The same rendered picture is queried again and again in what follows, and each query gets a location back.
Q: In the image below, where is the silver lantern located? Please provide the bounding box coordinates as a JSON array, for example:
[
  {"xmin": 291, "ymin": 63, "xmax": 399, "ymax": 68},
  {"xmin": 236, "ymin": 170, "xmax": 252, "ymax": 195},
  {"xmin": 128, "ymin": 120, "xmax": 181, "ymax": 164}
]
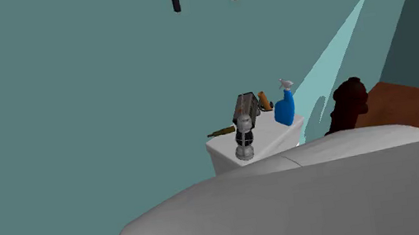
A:
[{"xmin": 230, "ymin": 113, "xmax": 259, "ymax": 163}]

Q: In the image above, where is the orange cylinder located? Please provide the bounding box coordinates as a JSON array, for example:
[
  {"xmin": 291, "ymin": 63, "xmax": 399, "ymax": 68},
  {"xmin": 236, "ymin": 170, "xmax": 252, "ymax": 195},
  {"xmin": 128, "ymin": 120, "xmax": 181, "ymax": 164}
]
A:
[{"xmin": 256, "ymin": 89, "xmax": 275, "ymax": 114}]

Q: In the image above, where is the blue spray bottle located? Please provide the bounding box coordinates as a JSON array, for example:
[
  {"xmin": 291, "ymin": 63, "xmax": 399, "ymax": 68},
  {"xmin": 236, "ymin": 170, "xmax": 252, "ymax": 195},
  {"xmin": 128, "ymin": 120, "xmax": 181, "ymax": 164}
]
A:
[{"xmin": 269, "ymin": 77, "xmax": 300, "ymax": 129}]

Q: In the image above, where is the brown wooden furniture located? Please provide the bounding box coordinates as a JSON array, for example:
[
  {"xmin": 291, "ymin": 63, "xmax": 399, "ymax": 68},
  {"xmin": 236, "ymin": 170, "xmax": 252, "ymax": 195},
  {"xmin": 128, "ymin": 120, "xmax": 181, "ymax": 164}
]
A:
[{"xmin": 348, "ymin": 76, "xmax": 419, "ymax": 148}]

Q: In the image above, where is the olive green bottle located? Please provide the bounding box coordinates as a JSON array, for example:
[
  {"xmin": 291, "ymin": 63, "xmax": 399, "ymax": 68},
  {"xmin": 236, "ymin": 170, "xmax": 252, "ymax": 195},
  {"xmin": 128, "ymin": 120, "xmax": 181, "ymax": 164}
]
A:
[{"xmin": 205, "ymin": 125, "xmax": 238, "ymax": 139}]

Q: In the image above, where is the grey metal box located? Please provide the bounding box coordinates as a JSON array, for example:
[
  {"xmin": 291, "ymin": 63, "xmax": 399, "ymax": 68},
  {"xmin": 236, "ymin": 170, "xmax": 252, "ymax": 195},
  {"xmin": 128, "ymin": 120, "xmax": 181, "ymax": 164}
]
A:
[{"xmin": 229, "ymin": 90, "xmax": 263, "ymax": 126}]

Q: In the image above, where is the dark brown figure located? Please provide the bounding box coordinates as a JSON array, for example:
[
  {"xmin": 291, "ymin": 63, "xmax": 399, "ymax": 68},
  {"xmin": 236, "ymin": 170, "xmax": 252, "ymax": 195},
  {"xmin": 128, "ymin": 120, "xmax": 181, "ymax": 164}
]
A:
[{"xmin": 317, "ymin": 74, "xmax": 374, "ymax": 137}]

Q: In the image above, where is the white toilet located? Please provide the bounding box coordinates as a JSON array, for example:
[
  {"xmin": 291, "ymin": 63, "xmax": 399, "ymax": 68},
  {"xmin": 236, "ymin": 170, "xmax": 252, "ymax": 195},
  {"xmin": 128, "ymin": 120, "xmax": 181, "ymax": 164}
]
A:
[{"xmin": 203, "ymin": 108, "xmax": 311, "ymax": 178}]

